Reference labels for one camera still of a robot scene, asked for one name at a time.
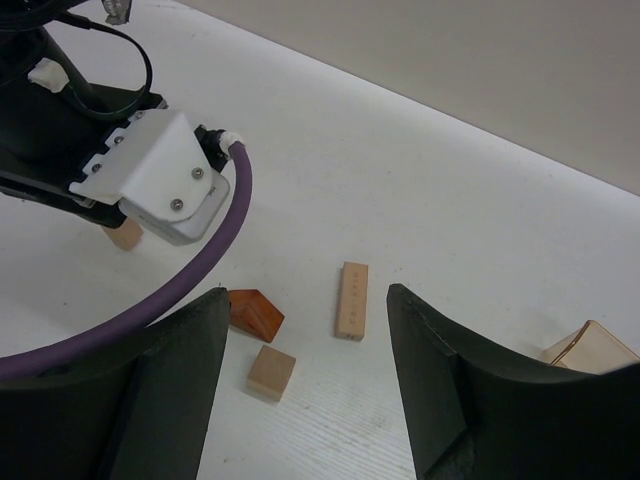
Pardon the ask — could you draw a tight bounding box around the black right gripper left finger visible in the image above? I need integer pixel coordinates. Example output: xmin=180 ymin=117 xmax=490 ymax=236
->
xmin=1 ymin=287 xmax=230 ymax=479

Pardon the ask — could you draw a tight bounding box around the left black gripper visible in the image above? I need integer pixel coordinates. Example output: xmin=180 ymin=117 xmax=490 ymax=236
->
xmin=1 ymin=1 xmax=166 ymax=228

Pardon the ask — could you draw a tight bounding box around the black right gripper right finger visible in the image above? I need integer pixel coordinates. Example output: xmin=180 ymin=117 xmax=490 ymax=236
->
xmin=386 ymin=284 xmax=639 ymax=479

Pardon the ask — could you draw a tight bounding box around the long light wood block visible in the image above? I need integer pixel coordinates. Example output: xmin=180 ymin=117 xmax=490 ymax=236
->
xmin=102 ymin=218 xmax=144 ymax=251

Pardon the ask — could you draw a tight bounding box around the wooden box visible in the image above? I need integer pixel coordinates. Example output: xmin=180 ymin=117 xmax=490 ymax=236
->
xmin=541 ymin=320 xmax=639 ymax=374

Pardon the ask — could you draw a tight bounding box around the dark orange triangular block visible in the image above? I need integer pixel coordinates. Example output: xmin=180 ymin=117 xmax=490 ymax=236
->
xmin=228 ymin=289 xmax=285 ymax=343

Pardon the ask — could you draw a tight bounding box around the small light wood cube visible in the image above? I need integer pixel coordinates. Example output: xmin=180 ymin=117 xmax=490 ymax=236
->
xmin=246 ymin=345 xmax=296 ymax=402

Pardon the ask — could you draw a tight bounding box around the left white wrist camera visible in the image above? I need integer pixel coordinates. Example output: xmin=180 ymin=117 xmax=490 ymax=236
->
xmin=69 ymin=109 xmax=230 ymax=246

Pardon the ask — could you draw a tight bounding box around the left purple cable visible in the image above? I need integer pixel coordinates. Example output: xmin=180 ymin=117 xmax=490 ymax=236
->
xmin=0 ymin=130 xmax=254 ymax=382

